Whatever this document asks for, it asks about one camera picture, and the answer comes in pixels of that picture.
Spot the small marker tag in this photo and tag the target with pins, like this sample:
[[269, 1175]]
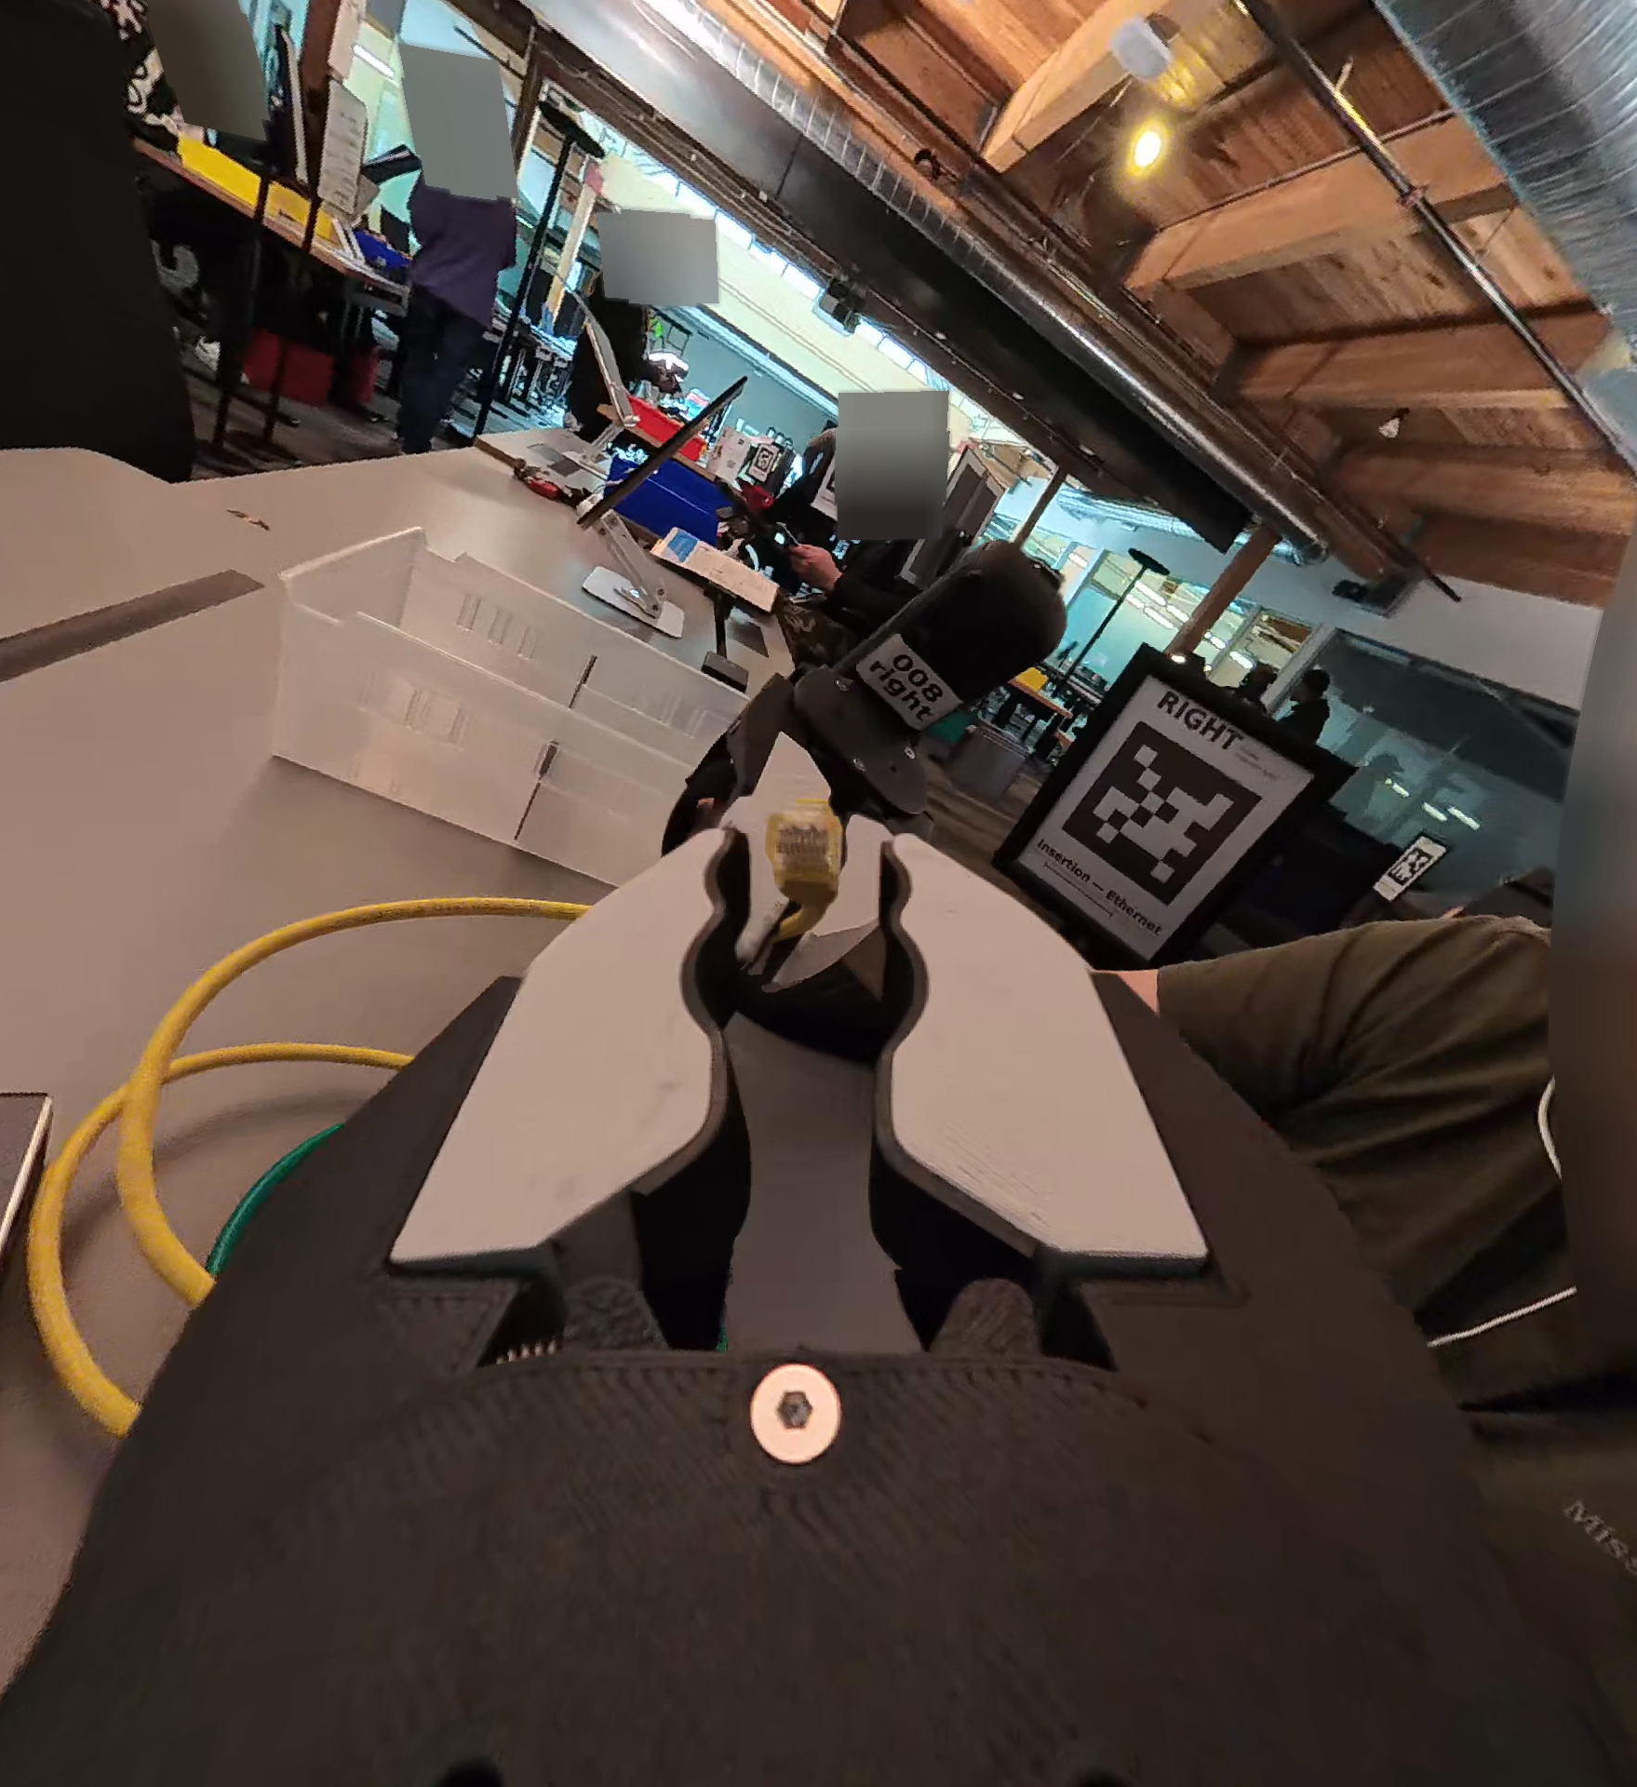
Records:
[[1412, 865]]

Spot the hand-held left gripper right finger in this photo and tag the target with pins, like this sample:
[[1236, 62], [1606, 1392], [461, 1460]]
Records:
[[1043, 1088]]

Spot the black office chair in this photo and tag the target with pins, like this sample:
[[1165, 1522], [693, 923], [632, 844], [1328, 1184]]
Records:
[[36, 251]]

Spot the red storage bins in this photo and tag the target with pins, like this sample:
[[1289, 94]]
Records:
[[309, 369]]

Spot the black framed marker sign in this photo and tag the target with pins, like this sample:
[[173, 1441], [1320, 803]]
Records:
[[1168, 809]]

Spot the clear plastic bin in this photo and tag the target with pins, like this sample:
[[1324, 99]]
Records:
[[455, 698]]

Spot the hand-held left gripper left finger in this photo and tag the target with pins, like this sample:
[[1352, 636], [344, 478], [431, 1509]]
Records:
[[581, 1075]]

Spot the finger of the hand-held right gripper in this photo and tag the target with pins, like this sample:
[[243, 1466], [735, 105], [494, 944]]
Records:
[[804, 961]]

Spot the grey trash can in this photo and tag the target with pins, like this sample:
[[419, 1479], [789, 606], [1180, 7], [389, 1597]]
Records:
[[988, 760]]

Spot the silver air duct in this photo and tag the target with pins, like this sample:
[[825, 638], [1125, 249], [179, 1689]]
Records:
[[1572, 167]]

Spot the blue storage bin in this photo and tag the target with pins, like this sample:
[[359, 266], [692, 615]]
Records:
[[673, 495]]

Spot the white stand with dark board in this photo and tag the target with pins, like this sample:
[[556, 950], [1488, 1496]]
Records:
[[630, 572]]

